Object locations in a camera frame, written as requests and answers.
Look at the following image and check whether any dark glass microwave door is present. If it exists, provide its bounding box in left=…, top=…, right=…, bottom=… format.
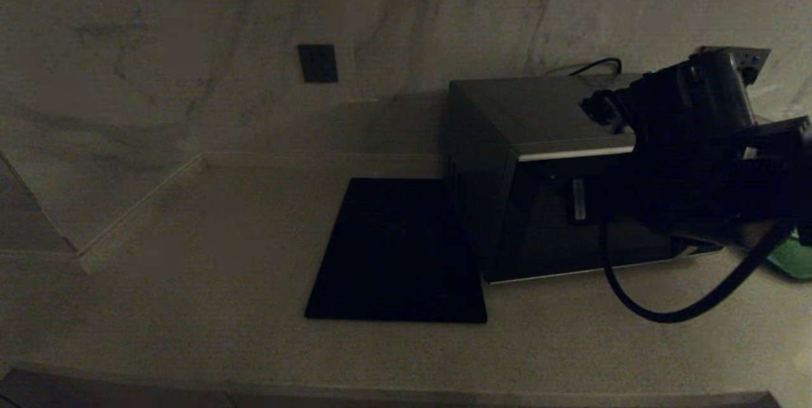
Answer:
left=485, top=147, right=724, bottom=284

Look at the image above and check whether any silver microwave oven body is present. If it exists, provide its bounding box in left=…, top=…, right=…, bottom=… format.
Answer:
left=444, top=75, right=724, bottom=284

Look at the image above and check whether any green plastic tray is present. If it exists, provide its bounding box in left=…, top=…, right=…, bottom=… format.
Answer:
left=766, top=235, right=812, bottom=280

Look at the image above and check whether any black induction cooktop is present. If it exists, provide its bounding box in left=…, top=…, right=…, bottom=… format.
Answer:
left=304, top=178, right=488, bottom=324

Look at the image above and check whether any black curved cable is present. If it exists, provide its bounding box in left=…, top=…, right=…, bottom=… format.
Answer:
left=568, top=58, right=622, bottom=77

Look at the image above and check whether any black double wall socket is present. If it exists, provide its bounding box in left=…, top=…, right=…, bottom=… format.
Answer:
left=697, top=46, right=772, bottom=86

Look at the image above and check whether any black single wall socket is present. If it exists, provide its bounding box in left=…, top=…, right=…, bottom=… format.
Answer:
left=298, top=44, right=339, bottom=84

